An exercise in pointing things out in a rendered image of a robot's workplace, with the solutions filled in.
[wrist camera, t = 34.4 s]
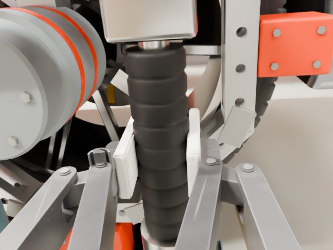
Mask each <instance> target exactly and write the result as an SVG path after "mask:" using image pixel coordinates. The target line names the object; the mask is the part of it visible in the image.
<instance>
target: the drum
mask: <svg viewBox="0 0 333 250"><path fill-rule="evenodd" d="M105 72H106V53H105V49H104V46H103V43H102V41H101V39H100V37H99V35H98V33H97V31H96V30H95V28H94V27H93V26H92V25H91V23H90V22H89V21H88V20H87V19H85V18H84V17H83V16H82V15H80V14H79V13H77V12H76V11H74V10H72V9H70V8H68V7H65V6H64V7H53V6H48V5H27V6H20V7H6V8H0V160H8V159H12V158H16V157H18V156H21V155H23V154H25V153H26V152H28V151H29V150H31V149H32V148H33V147H34V146H35V145H36V144H37V143H38V142H39V141H41V140H44V139H46V138H48V137H50V136H52V135H53V134H55V133H56V132H57V131H58V130H59V129H60V128H61V127H62V126H63V125H64V124H65V123H66V122H68V121H69V119H70V118H71V117H72V116H73V115H74V114H75V113H76V112H77V111H78V110H79V108H81V107H82V106H83V105H84V104H85V103H86V102H87V100H88V99H89V98H90V97H91V96H92V95H93V94H94V93H95V92H96V91H97V89H98V88H99V87H100V85H101V83H102V81H103V79H104V76H105Z"/></svg>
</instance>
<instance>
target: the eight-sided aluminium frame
mask: <svg viewBox="0 0 333 250"><path fill-rule="evenodd" d="M260 4H261V0H221V108H220V109H219V110H218V111H217V112H216V113H215V114H214V115H213V116H212V117H211V118H209V119H208V120H207V121H206V122H205V123H204V124H203V125H202V126H201V127H200V139H209V138H215V139H216V140H217V141H218V142H219V147H220V154H221V160H223V159H224V158H225V157H226V156H227V155H229V154H230V153H231V152H232V151H233V150H234V149H236V148H240V146H241V144H242V142H244V141H245V140H246V139H247V138H248V137H249V136H250V135H252V134H253V132H254V119H255V117H256V115H257V114H256V112H255V100H256V81H257V61H258V43H259V23H260ZM238 28H240V30H239V31H238V32H237V29H238ZM43 185H44V183H42V182H39V181H38V180H36V179H35V178H33V177H32V176H30V175H29V174H28V173H26V172H25V171H23V170H22V169H20V168H19V167H17V166H16V165H15V164H13V163H11V162H10V161H8V160H0V198H1V201H2V203H3V206H4V208H5V211H6V214H7V215H8V216H11V217H15V216H16V215H17V214H18V213H19V212H20V211H21V209H22V208H23V207H24V206H25V205H26V204H27V203H28V202H29V200H30V199H31V198H32V197H33V196H34V195H35V194H36V192H37V191H38V190H39V189H40V188H41V187H42V186H43ZM117 198H118V202H117V213H116V222H132V224H133V225H134V224H137V223H142V220H143V219H144V209H143V202H142V194H141V187H140V182H136V184H135V187H134V191H133V195H132V197H130V199H121V197H119V193H118V191H117Z"/></svg>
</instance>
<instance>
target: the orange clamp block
mask: <svg viewBox="0 0 333 250"><path fill-rule="evenodd" d="M332 60H333V15H331V14H326V13H320V12H315V11H310V12H296V13H281V14H266V15H260V23H259V43H258V61H257V76H258V77H278V76H299V75H320V74H329V73H330V71H331V66H332Z"/></svg>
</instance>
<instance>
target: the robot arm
mask: <svg viewBox="0 0 333 250"><path fill-rule="evenodd" d="M133 121H134V119H133V118H132V117H131V118H130V120H129V122H128V125H127V127H126V129H125V131H124V133H123V135H122V138H121V140H120V141H114V142H111V143H109V144H108V145H107V146H106V148H96V149H93V150H91V151H90V152H89V153H88V159H89V164H90V168H89V170H86V171H83V172H78V173H77V171H76V168H75V167H70V166H69V167H62V168H60V169H58V170H56V171H55V172H54V173H53V174H52V175H51V177H50V178H49V179H48V180H47V181H46V182H45V183H44V185H43V186H42V187H41V188H40V189H39V190H38V191H37V192H36V194H35V195H34V196H33V197H32V198H31V199H30V200H29V202H28V203H27V204H26V205H25V206H24V207H23V208H22V209H21V211H20V212H19V213H18V214H17V215H16V216H15V217H14V219H13V220H12V221H11V222H10V223H9V224H8V225H7V227H6V228H5V229H4V230H3V231H2V232H1V233H0V250H59V249H60V248H61V246H62V244H63V243H64V241H65V239H66V238H67V236H68V234H69V233H70V231H71V229H72V228H73V230H72V233H71V237H70V241H69V244H68V248H67V250H113V245H114V235H115V224H116V213H117V202H118V198H117V191H118V193H119V197H121V199H130V197H132V195H133V191H134V187H135V184H136V180H137V177H138V173H139V170H138V159H137V155H136V147H135V145H136V140H135V138H134V133H133V125H132V124H133ZM186 157H187V176H188V197H190V198H189V201H188V204H187V207H186V211H185V214H184V217H183V221H182V224H181V228H180V231H179V234H178V238H177V241H176V245H175V248H174V250H216V247H217V240H218V232H219V225H220V218H221V212H222V202H225V203H229V204H234V205H235V211H236V214H237V217H238V221H239V224H240V227H241V231H242V234H243V237H244V240H245V243H246V247H247V250H302V249H301V247H300V245H299V243H298V241H297V239H296V237H295V235H294V233H293V231H292V229H291V227H290V226H289V224H288V222H287V220H286V218H285V216H284V214H283V212H282V210H281V208H280V206H279V204H278V202H277V200H276V198H275V196H274V194H273V192H272V190H271V188H270V186H269V184H268V182H267V181H266V179H265V177H264V175H263V173H262V171H261V169H260V167H259V166H257V165H255V164H253V163H241V164H239V165H237V166H236V169H234V168H230V167H227V166H225V165H224V164H223V163H222V160H221V154H220V147H219V142H218V141H217V140H216V139H215V138H209V139H200V117H199V110H198V108H195V109H191V110H189V133H188V138H187V154H186Z"/></svg>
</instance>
